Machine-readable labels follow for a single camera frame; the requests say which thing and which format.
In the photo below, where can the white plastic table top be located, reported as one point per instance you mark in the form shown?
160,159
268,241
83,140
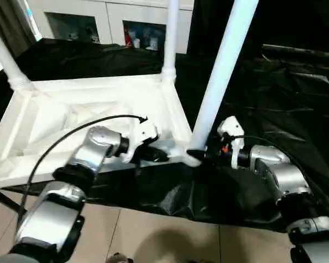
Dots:
71,98

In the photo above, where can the white cabinet with glass doors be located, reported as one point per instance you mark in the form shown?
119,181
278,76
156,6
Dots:
112,13

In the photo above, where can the black case with gold label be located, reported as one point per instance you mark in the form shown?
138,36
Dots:
203,27

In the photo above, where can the grey metal rod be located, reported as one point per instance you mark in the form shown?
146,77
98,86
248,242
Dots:
304,50

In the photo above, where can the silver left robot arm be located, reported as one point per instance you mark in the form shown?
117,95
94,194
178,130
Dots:
98,145

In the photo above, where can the black mat cover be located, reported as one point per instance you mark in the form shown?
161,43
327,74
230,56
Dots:
277,109

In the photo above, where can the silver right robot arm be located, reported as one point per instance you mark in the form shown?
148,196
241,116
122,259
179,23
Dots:
279,167

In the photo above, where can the dark robot foot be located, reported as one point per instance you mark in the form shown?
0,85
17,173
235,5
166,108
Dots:
119,258

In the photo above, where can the black metal stand leg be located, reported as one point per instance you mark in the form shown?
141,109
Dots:
5,200

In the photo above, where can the grey curtain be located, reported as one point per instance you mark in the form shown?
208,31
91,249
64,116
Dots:
11,24

